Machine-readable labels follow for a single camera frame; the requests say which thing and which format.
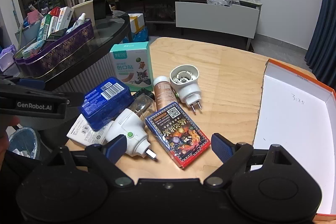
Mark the clear crumpled plastic bag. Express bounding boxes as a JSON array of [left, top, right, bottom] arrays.
[[207, 0, 240, 7]]

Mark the clear glass bottle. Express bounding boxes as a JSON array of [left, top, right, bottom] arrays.
[[128, 90, 155, 119]]

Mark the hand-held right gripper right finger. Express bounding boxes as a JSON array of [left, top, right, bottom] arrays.
[[203, 133, 301, 188]]

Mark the white plug-in vaporizer top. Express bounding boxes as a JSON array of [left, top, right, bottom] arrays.
[[169, 64, 203, 115]]

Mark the person's left hand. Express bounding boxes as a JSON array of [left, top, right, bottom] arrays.
[[0, 117, 20, 155]]

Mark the round black glass table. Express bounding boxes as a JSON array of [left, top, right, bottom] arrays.
[[0, 10, 131, 98]]

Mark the purple patterned tin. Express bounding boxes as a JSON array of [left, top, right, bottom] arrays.
[[14, 18, 95, 79]]

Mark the white spray bottle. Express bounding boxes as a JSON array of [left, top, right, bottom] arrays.
[[71, 13, 87, 30]]

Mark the blue plastic bag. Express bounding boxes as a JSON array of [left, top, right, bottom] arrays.
[[130, 26, 150, 43]]

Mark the white plug-in vaporizer green button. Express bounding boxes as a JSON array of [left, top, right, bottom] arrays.
[[104, 108, 158, 160]]

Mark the dark blue curtain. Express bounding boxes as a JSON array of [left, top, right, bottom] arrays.
[[304, 0, 336, 83]]

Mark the colourful playing card box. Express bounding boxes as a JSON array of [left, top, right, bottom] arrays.
[[145, 102, 212, 169]]

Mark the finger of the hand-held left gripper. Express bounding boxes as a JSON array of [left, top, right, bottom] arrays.
[[0, 76, 46, 92], [52, 91, 85, 110]]

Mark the group of medicine boxes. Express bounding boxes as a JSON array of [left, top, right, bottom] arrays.
[[22, 6, 75, 56]]

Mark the blue tin box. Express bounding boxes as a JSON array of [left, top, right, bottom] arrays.
[[79, 77, 134, 131]]

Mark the beige container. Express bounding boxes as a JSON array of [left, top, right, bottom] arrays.
[[71, 0, 95, 20]]

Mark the white drawer front panel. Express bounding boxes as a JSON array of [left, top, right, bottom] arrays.
[[175, 1, 260, 39]]

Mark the trash bin with liner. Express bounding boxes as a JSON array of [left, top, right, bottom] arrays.
[[8, 127, 42, 160]]

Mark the white yellow cardboard box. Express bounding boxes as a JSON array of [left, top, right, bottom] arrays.
[[129, 13, 145, 33]]

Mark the orange rimmed cardboard box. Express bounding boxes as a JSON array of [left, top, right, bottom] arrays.
[[251, 59, 336, 222]]

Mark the teal bandage box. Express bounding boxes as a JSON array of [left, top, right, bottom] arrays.
[[110, 42, 154, 92]]

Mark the brown bottle white cap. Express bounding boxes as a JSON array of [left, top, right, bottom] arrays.
[[153, 76, 179, 111]]

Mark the small white carton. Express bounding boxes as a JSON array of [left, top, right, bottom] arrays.
[[66, 114, 114, 148]]

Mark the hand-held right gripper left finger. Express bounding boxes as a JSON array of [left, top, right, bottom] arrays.
[[39, 134, 134, 188]]

